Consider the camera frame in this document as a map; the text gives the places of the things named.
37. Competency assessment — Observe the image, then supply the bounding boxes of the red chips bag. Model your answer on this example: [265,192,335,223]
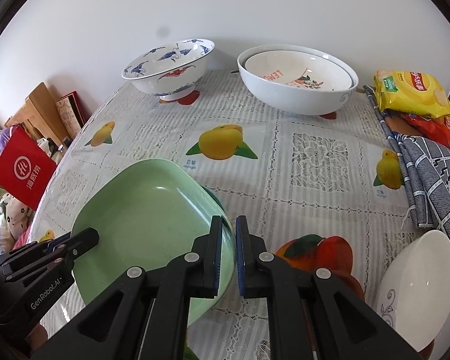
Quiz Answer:
[400,113,450,150]

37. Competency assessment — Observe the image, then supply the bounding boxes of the green square plastic plate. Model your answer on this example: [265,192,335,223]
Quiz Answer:
[70,157,236,328]

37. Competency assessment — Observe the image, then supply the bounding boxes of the blue square plastic plate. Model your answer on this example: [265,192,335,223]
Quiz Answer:
[198,184,226,216]

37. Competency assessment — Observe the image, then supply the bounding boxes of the fruit print tablecloth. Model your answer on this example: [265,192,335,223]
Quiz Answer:
[31,71,423,305]

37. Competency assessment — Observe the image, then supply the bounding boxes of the white lemon print bowl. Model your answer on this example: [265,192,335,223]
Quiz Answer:
[244,50,353,92]

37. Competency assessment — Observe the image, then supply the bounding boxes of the brown framed box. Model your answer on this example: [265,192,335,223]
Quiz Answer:
[55,91,90,140]

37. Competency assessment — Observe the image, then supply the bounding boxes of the plain white ceramic bowl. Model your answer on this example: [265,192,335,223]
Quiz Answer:
[376,230,450,352]

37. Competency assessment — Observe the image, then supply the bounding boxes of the red paper bag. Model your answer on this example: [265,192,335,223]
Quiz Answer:
[0,127,57,211]

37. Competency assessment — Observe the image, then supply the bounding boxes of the wooden board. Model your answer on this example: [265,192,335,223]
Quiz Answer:
[4,82,68,146]

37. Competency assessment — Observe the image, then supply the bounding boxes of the yellow chips bag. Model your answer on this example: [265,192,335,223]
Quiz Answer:
[374,70,450,119]

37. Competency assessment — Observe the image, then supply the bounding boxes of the blue red patterned bowl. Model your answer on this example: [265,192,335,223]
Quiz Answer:
[122,38,215,102]

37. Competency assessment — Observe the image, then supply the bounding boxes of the grey checked cloth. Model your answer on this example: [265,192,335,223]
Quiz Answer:
[363,85,450,239]

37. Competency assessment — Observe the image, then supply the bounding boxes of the large white swirl bowl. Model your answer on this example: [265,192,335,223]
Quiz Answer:
[237,45,359,116]

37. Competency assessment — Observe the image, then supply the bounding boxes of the person's left hand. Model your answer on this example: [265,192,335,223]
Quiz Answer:
[24,323,49,359]

